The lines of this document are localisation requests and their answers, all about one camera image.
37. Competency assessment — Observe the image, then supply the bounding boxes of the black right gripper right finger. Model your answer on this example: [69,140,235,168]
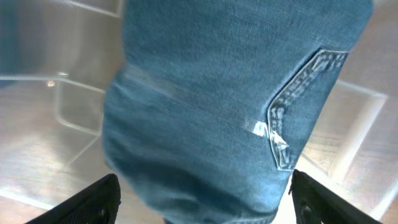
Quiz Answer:
[289,169,381,224]

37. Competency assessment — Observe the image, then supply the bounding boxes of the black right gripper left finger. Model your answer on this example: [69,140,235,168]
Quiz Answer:
[26,174,121,224]

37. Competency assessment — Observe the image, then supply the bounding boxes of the blue jeans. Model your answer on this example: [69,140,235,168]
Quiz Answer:
[102,0,373,224]

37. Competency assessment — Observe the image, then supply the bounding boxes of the clear plastic storage bin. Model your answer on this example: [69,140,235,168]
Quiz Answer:
[1,0,397,223]

